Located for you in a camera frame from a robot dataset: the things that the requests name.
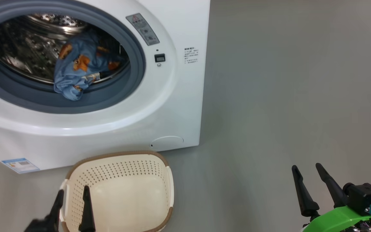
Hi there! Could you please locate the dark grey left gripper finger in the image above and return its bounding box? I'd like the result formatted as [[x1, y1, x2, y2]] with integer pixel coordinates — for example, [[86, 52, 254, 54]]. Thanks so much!
[[44, 189, 65, 226], [78, 185, 96, 232]]

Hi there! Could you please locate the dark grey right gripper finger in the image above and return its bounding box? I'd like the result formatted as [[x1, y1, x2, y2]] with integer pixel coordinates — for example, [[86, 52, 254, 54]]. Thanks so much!
[[291, 165, 320, 217], [315, 163, 348, 209]]

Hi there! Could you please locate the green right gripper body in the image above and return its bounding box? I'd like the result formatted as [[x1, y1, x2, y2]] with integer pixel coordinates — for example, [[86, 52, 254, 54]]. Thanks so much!
[[301, 206, 371, 232]]

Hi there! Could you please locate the blue patterned garment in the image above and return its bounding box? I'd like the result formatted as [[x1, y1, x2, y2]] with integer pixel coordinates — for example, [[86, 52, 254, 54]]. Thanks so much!
[[54, 31, 123, 101]]

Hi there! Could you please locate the white front-load washing machine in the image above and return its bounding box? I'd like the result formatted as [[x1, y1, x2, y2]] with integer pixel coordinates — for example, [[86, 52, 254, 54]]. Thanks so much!
[[0, 0, 211, 171]]

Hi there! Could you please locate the steel perforated washer drum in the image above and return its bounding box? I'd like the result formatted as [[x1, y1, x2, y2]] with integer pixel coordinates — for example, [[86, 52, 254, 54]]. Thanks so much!
[[0, 13, 130, 85]]

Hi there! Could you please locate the cream perforated laundry basket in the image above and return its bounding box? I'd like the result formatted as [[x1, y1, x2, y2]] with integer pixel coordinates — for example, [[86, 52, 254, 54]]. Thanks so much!
[[59, 151, 175, 232]]

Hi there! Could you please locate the blue energy label sticker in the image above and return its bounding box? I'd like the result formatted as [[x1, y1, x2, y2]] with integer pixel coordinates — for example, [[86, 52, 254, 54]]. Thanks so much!
[[1, 158, 40, 174]]

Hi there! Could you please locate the round white filter cover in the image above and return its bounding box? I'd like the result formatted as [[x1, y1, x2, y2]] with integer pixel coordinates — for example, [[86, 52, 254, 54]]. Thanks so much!
[[150, 136, 184, 151]]

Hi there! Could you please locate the small printed text label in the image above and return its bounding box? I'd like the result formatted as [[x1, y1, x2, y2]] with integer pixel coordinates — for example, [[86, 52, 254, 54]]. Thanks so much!
[[184, 48, 199, 64]]

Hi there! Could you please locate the grey warning sticker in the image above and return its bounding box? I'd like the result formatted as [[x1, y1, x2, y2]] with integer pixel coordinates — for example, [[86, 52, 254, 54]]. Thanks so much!
[[126, 14, 160, 46]]

